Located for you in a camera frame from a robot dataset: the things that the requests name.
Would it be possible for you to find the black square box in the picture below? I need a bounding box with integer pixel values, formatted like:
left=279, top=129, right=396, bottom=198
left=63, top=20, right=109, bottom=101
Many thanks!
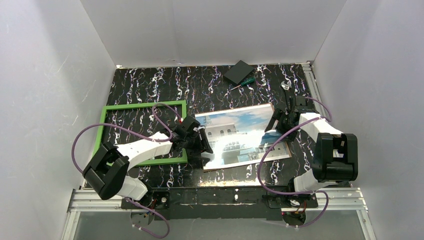
left=223, top=60, right=255, bottom=85

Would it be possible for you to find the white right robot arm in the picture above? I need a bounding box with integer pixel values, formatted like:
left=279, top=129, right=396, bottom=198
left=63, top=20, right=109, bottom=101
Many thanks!
left=265, top=96, right=359, bottom=194

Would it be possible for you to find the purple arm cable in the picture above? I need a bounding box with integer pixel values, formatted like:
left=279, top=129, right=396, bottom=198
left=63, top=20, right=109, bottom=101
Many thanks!
left=256, top=96, right=333, bottom=229
left=71, top=102, right=185, bottom=239

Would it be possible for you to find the green picture frame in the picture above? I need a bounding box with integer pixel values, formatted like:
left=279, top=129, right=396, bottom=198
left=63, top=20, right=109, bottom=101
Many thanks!
left=92, top=100, right=188, bottom=167

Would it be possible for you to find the building photo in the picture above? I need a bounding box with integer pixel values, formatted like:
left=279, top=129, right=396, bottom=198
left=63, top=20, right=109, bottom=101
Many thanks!
left=195, top=103, right=291, bottom=172

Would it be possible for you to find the green handled screwdriver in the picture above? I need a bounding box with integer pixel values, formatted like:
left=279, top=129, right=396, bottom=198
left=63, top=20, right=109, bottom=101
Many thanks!
left=229, top=77, right=256, bottom=92

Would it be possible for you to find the aluminium rail frame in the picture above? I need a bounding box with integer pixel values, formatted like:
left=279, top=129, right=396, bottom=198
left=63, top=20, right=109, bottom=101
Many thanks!
left=61, top=62, right=377, bottom=240

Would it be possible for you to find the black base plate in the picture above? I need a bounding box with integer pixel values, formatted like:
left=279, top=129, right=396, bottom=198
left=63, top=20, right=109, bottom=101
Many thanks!
left=136, top=186, right=305, bottom=220

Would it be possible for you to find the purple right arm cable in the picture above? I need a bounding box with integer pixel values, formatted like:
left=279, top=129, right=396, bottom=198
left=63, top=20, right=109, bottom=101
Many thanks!
left=256, top=96, right=333, bottom=229

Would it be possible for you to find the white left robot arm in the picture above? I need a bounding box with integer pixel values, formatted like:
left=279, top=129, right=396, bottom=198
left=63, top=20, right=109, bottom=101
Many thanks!
left=81, top=116, right=213, bottom=201

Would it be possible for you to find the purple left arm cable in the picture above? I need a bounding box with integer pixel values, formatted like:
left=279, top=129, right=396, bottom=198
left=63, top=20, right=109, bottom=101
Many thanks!
left=71, top=102, right=185, bottom=239

